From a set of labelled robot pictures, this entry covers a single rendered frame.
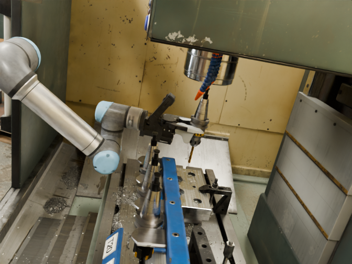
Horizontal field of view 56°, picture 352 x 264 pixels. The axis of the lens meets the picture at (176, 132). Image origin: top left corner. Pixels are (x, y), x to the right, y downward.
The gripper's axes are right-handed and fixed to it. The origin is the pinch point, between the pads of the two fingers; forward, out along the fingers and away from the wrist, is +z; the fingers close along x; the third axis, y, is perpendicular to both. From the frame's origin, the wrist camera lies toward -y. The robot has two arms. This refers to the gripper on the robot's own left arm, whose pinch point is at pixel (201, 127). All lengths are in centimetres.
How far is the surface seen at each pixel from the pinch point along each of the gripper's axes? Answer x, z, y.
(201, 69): 7.9, -3.4, -19.9
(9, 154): -164, -176, 127
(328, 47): 28.4, 22.3, -33.1
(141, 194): 35.6, -10.5, 7.4
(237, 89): -107, 18, 7
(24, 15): -12, -69, -22
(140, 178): 28.3, -12.6, 7.7
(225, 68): 6.8, 3.2, -21.2
